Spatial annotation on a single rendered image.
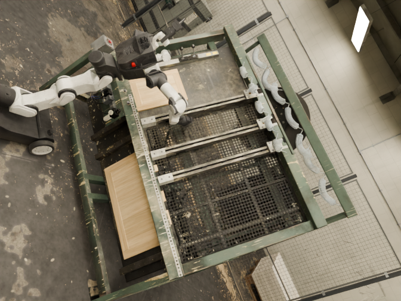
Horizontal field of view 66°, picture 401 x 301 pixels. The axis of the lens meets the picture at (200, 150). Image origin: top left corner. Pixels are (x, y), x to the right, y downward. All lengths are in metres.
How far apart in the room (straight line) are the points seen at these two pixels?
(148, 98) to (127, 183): 0.83
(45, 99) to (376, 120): 6.51
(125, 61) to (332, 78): 5.90
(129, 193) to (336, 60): 6.02
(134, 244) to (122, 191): 0.51
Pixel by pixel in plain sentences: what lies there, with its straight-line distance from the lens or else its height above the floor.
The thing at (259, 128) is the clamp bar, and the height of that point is 1.78.
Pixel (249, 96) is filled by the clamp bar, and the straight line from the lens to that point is 2.97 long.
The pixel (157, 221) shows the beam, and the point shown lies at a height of 0.83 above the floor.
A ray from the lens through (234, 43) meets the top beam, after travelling 3.35.
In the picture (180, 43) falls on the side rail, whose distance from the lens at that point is 3.38.
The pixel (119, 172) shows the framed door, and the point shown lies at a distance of 3.10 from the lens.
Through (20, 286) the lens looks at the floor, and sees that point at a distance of 2.64.
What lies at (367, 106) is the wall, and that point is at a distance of 7.66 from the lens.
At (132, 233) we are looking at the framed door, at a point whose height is 0.41.
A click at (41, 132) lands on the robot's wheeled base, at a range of 3.00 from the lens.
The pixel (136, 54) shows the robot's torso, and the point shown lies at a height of 1.30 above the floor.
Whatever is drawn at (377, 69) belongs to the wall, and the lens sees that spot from 7.84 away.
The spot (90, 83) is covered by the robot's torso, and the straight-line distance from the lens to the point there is 2.67.
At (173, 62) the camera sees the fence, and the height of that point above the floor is 1.30.
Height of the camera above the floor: 2.13
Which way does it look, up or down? 19 degrees down
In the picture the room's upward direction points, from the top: 63 degrees clockwise
